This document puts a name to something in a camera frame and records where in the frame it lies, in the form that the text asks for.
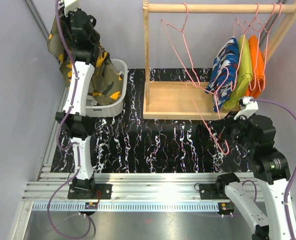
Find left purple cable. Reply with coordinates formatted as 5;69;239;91
46;0;98;238

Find white slotted cable duct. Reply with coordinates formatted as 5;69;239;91
32;201;219;212

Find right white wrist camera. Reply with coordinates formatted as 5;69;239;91
234;96;259;120

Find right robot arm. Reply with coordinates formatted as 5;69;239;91
214;113;296;240

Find camouflage yellow trousers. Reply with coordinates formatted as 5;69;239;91
47;9;123;106

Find blue patterned trousers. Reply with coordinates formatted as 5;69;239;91
205;36;239;112

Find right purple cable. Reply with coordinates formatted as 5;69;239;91
252;98;296;240

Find white plastic basket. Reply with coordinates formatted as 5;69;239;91
85;58;128;118

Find orange trousers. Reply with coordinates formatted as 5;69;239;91
244;35;265;98

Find lime green trousers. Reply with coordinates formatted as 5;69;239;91
223;35;253;110

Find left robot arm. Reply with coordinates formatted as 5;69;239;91
56;9;100;199

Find wooden clothes rack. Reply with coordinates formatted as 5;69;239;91
142;0;296;120

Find black marble mat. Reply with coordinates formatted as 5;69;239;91
50;67;275;174

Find aluminium rail frame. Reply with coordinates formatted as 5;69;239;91
22;172;293;203

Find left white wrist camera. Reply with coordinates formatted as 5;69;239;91
59;0;80;15

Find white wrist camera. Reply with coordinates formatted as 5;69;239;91
59;0;80;15
234;96;259;120

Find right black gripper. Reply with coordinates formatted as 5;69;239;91
211;110;256;152

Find pink wire hanger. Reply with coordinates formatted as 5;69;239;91
160;2;206;88
245;3;276;98
231;17;251;92
184;68;230;156
254;2;283;92

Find purple cable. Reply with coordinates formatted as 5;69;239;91
46;0;98;238
252;98;296;240

